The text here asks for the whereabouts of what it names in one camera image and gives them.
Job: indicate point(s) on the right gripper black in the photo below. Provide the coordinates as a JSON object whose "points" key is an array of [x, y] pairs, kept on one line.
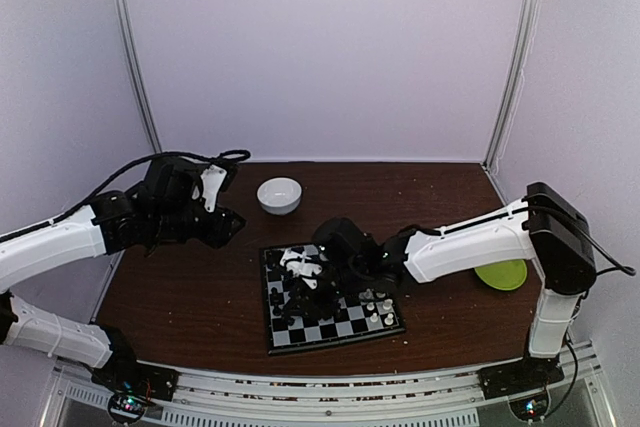
{"points": [[315, 310]]}

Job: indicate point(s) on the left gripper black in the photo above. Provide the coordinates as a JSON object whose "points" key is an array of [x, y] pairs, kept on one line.
{"points": [[219, 233]]}

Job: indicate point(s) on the black pawn piece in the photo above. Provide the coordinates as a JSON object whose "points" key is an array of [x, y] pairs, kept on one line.
{"points": [[274, 296]]}

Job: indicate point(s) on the black white chessboard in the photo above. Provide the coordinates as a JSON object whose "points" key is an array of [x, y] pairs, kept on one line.
{"points": [[350, 325]]}

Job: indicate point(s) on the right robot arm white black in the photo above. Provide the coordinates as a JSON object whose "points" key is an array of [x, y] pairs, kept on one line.
{"points": [[542, 226]]}

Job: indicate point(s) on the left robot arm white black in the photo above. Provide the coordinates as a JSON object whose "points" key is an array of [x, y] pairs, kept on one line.
{"points": [[175, 202]]}

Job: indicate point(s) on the white ceramic bowl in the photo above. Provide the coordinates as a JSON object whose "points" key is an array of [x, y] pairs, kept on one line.
{"points": [[279, 196]]}

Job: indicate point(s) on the green plate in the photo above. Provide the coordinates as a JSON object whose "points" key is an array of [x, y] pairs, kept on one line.
{"points": [[503, 276]]}

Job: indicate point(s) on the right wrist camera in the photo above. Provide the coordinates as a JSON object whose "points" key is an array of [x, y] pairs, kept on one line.
{"points": [[303, 262]]}

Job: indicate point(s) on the aluminium front rail frame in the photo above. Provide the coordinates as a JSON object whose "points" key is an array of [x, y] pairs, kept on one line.
{"points": [[443, 397]]}

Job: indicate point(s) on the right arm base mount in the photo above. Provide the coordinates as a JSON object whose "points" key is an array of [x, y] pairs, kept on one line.
{"points": [[525, 383]]}

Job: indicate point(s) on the left aluminium corner post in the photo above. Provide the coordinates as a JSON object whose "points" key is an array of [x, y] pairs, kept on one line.
{"points": [[136, 76]]}

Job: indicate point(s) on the aluminium corner post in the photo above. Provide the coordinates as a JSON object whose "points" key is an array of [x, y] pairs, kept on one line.
{"points": [[513, 84], [136, 76]]}

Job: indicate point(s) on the right aluminium corner post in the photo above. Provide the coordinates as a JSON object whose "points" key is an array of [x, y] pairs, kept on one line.
{"points": [[513, 84]]}

